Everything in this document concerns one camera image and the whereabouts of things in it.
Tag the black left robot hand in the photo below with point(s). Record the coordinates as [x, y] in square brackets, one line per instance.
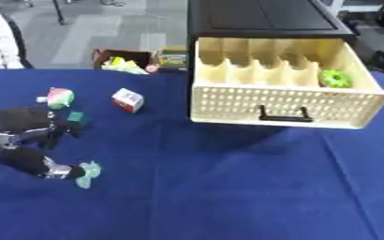
[20, 120]

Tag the pale compartment drawer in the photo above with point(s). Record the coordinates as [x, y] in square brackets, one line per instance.
[288, 100]

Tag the pink and green round toy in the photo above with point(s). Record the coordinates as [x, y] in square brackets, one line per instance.
[59, 98]

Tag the small dark green block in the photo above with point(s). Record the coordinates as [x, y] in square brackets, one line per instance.
[76, 118]

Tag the pale teal star toy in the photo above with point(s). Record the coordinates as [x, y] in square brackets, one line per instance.
[88, 174]

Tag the red and white small box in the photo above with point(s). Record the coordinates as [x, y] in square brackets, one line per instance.
[127, 100]

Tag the black tripod leg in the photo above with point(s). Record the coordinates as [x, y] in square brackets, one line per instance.
[58, 12]

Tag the yellow and white crumpled packaging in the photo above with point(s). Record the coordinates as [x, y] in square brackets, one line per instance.
[122, 65]

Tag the brown cardboard box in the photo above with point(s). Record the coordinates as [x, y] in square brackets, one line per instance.
[125, 57]

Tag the small pink round object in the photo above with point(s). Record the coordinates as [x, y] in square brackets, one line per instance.
[152, 68]

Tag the green and yellow printed box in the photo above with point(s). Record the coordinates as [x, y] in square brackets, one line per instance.
[173, 58]

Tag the black cabinet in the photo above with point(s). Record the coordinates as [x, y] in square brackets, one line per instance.
[266, 14]

